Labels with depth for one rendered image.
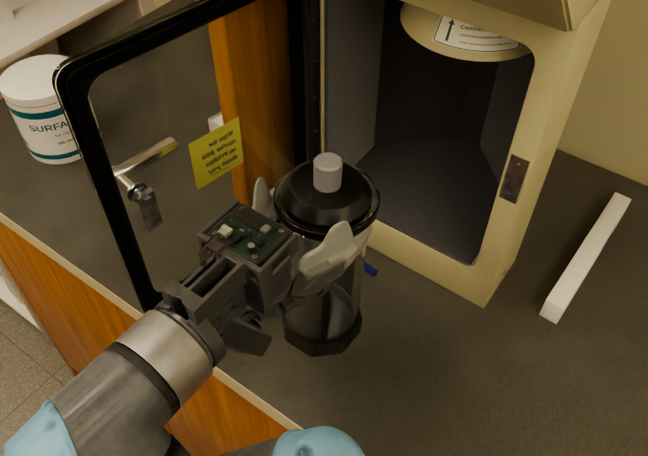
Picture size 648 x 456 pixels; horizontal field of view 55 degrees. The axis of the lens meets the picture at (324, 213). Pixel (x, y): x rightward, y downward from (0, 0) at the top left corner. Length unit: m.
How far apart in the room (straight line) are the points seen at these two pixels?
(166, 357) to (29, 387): 1.62
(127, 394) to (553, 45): 0.49
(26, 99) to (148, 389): 0.73
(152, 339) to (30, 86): 0.73
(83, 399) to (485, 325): 0.61
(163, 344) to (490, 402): 0.51
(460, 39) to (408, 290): 0.40
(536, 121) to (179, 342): 0.43
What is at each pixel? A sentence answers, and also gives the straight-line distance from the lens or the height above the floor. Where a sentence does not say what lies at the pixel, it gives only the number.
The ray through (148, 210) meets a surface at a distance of 0.74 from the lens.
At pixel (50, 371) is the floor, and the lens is 2.11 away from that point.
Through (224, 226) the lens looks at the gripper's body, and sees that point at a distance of 0.54.
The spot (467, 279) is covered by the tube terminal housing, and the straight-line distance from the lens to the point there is 0.93.
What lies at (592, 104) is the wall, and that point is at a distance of 1.20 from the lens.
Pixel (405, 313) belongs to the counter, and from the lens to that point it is 0.93.
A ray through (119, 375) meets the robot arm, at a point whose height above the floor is 1.30.
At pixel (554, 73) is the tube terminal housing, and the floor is 1.35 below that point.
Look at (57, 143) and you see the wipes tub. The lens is 1.19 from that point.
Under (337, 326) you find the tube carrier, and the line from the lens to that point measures 0.73.
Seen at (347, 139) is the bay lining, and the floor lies 1.09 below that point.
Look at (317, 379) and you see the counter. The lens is 0.87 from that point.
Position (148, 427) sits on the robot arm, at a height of 1.27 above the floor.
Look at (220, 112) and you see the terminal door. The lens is 0.76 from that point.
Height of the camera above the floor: 1.72
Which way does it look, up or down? 48 degrees down
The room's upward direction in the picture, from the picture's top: straight up
